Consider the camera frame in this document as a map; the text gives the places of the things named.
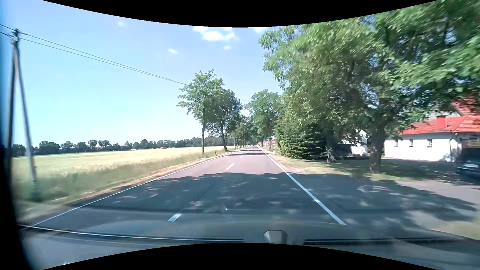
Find row of roadside trees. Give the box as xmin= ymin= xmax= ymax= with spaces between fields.
xmin=177 ymin=69 xmax=284 ymax=155

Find grey asphalt road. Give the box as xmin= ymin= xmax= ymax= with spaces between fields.
xmin=20 ymin=146 xmax=480 ymax=235

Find dense green hedge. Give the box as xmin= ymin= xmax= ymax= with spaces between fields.
xmin=274 ymin=109 xmax=338 ymax=161

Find road markings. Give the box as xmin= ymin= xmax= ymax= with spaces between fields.
xmin=22 ymin=146 xmax=347 ymax=229

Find car's own bonnet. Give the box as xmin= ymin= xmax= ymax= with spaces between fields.
xmin=19 ymin=219 xmax=480 ymax=270

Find white house behind trees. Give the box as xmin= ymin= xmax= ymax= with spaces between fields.
xmin=337 ymin=129 xmax=370 ymax=157

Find distant tree line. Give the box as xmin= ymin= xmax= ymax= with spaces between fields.
xmin=10 ymin=136 xmax=235 ymax=157

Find large green tree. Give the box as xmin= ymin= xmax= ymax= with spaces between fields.
xmin=259 ymin=0 xmax=480 ymax=174

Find yellow grain field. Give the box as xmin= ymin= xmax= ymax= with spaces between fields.
xmin=11 ymin=146 xmax=235 ymax=179

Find white building with red roof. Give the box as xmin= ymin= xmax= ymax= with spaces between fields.
xmin=383 ymin=98 xmax=480 ymax=163

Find wooden utility pole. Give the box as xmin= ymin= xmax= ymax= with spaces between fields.
xmin=7 ymin=29 xmax=40 ymax=201

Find dark parked car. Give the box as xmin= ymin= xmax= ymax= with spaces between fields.
xmin=456 ymin=158 xmax=480 ymax=181

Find overhead wires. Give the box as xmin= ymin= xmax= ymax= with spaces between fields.
xmin=0 ymin=23 xmax=252 ymax=103

